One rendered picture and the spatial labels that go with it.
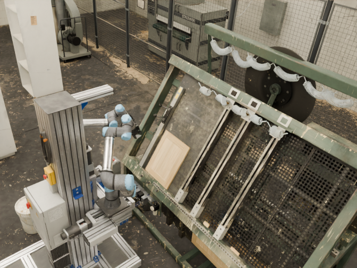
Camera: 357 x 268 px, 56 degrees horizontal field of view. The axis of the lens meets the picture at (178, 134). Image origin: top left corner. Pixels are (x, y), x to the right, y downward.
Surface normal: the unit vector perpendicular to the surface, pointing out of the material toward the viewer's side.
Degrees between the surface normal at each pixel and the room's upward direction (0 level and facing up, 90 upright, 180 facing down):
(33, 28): 90
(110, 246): 0
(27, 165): 0
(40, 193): 0
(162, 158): 58
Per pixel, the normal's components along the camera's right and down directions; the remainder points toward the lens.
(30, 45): 0.65, 0.48
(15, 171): 0.07, -0.82
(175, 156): -0.62, -0.16
